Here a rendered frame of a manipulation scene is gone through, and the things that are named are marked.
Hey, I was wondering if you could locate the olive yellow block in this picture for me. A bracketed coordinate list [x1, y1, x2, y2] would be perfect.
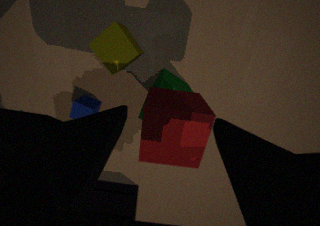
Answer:
[88, 21, 144, 75]

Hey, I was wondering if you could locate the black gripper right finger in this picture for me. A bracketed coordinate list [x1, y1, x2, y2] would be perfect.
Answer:
[213, 118, 320, 226]

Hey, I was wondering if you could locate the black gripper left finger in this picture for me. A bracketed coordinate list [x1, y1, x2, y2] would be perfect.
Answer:
[0, 105, 128, 213]

